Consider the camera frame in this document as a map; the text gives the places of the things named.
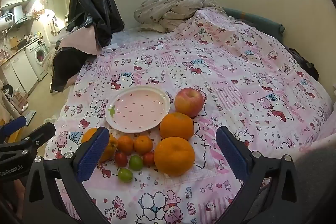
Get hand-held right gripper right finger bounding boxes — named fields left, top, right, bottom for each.
left=215, top=126, right=299, bottom=224

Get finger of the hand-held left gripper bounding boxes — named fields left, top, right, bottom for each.
left=0, top=122, right=56, bottom=162
left=0, top=116, right=27, bottom=141

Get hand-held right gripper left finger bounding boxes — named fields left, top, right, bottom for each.
left=22, top=127, right=111, bottom=224

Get knobbed pear-shaped orange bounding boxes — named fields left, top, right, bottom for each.
left=81, top=128, right=118, bottom=162

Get red cherry tomato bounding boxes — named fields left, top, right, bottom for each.
left=114, top=151, right=128, bottom=168
left=142, top=152, right=155, bottom=167

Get small tangerine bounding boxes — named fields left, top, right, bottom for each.
left=134, top=135, right=154, bottom=156
left=117, top=135, right=135, bottom=156

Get large round orange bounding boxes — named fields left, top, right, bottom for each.
left=160, top=112, right=195, bottom=141
left=154, top=136, right=196, bottom=177

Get white plate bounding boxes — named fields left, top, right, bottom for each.
left=105, top=86, right=171, bottom=133

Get red apple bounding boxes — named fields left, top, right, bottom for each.
left=175, top=88, right=205, bottom=118

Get small green fruit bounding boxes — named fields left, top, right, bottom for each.
left=118, top=168, right=134, bottom=183
left=129, top=155, right=144, bottom=171

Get white base cabinets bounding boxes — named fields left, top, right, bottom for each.
left=0, top=49, right=38, bottom=94

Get pink cartoon-print blanket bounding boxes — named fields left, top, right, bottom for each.
left=45, top=7, right=334, bottom=224

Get white washing machine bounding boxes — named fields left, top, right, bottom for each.
left=25, top=39, right=49, bottom=81

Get pink black-backed cloth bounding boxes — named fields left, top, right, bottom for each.
left=50, top=22, right=103, bottom=94

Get grey cloth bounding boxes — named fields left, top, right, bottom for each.
left=294, top=145, right=336, bottom=224

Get white water heater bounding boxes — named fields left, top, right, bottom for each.
left=0, top=5, right=24, bottom=30

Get hanging white garment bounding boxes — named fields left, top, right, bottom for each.
left=43, top=9, right=59, bottom=35

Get dark bag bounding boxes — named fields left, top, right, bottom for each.
left=289, top=48, right=319, bottom=80

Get crumpled beige quilt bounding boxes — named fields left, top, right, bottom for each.
left=133, top=0, right=227, bottom=33

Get teal bed frame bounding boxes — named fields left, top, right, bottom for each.
left=223, top=7, right=285, bottom=39

